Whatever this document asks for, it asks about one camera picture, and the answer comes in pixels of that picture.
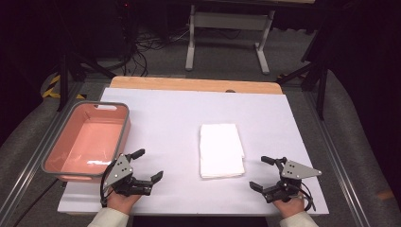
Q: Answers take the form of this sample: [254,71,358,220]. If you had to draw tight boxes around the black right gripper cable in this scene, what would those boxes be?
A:
[294,182,317,213]

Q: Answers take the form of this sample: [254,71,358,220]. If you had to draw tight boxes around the white metal desk frame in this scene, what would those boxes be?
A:
[184,0,316,76]

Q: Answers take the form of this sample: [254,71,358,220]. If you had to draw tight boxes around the pink basin with grey rim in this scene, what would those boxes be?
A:
[41,100,131,184]

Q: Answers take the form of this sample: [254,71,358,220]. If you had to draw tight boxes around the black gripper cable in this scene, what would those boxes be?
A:
[294,182,317,213]
[99,160,120,208]

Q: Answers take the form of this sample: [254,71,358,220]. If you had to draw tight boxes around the orange tape strip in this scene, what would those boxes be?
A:
[375,189,396,201]

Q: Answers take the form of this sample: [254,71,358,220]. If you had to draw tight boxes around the white table cover sheet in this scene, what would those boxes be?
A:
[57,87,330,217]

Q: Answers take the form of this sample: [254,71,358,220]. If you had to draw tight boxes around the person's left hand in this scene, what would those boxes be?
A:
[106,188,142,216]

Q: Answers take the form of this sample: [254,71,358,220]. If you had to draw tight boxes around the yellow black hazard tape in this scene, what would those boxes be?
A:
[41,73,87,100]

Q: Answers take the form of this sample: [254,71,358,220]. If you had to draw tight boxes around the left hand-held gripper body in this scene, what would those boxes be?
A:
[103,152,155,198]

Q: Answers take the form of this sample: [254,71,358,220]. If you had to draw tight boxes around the aluminium floor rail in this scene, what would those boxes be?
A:
[0,79,107,227]
[302,88,373,227]

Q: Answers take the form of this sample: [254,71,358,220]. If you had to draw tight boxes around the wooden board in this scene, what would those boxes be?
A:
[109,76,284,96]

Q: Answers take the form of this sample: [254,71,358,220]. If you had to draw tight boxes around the person's right hand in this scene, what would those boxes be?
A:
[271,194,305,219]

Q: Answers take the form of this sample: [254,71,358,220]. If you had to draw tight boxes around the white towel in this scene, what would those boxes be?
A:
[199,123,246,180]

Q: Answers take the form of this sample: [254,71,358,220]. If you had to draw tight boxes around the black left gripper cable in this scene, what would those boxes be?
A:
[99,160,120,208]

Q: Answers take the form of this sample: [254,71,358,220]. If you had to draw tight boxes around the bundle of black floor cables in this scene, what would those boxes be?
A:
[117,26,192,78]

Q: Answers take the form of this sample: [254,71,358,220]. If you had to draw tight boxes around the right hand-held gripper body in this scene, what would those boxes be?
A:
[263,156,323,204]

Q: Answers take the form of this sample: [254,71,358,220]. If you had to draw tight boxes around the black tripod stand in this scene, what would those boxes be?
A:
[56,51,116,114]
[275,60,329,121]

